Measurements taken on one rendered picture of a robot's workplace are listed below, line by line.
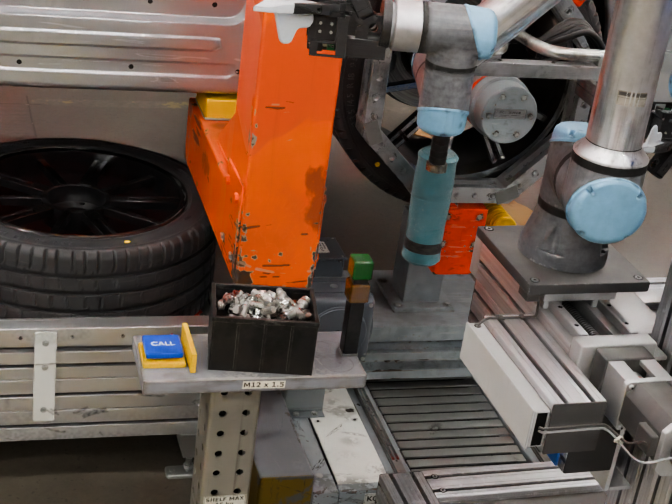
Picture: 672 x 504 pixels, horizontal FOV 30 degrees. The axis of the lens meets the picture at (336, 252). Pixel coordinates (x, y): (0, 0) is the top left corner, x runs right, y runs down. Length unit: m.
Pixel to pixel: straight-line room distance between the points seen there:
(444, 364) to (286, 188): 0.88
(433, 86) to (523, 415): 0.51
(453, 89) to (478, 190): 1.08
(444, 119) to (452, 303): 1.42
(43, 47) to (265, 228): 0.68
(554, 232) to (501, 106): 0.64
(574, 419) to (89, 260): 1.16
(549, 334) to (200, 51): 1.16
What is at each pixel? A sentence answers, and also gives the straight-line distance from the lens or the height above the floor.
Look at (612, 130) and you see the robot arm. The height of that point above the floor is 1.11.
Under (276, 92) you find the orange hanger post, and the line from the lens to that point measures 2.35.
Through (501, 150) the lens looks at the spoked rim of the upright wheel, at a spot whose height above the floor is 0.67.
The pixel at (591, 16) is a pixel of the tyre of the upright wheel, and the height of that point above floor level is 1.01.
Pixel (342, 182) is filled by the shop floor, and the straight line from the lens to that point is 4.44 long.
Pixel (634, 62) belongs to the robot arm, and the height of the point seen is 1.21.
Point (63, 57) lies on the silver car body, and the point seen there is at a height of 0.82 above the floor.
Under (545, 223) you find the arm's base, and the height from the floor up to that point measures 0.88.
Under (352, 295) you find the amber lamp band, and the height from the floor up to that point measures 0.59.
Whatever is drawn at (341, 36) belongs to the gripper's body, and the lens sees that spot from 1.81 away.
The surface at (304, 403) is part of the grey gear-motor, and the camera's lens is 2.95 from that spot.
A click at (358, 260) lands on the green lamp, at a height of 0.66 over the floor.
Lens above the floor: 1.69
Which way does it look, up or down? 26 degrees down
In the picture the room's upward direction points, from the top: 8 degrees clockwise
